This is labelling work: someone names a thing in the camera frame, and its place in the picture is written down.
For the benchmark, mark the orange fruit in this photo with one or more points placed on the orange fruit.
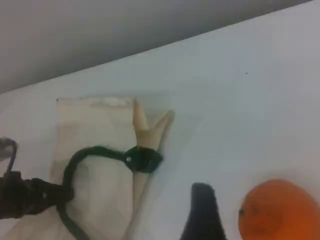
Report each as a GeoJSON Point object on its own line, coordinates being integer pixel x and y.
{"type": "Point", "coordinates": [282, 212]}

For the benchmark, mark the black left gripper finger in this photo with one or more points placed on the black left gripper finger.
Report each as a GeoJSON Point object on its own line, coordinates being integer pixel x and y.
{"type": "Point", "coordinates": [56, 193]}

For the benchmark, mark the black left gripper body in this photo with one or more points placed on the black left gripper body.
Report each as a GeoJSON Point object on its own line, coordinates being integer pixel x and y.
{"type": "Point", "coordinates": [17, 195]}

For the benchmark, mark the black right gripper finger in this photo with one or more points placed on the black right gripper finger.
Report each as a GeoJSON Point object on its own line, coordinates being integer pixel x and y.
{"type": "Point", "coordinates": [203, 215]}

